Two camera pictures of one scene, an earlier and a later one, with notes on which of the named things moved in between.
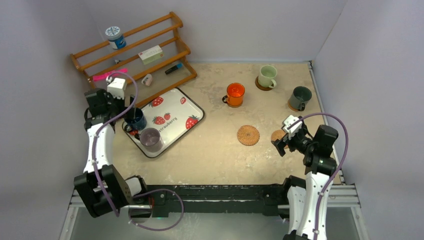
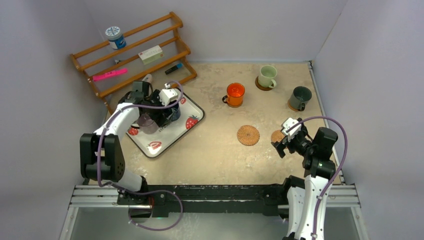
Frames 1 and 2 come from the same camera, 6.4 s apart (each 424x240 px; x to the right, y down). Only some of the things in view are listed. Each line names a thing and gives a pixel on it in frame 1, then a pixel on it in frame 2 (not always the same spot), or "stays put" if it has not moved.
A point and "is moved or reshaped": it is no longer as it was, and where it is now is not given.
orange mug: [234, 98] stays put
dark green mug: [300, 95] stays put
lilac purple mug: [150, 139] -> [147, 124]
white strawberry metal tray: [174, 113] stays put
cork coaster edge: [292, 108] stays put
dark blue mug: [136, 120] is moved or reshaped
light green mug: [267, 73] stays put
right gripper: [288, 139] stays put
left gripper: [120, 100] -> [160, 118]
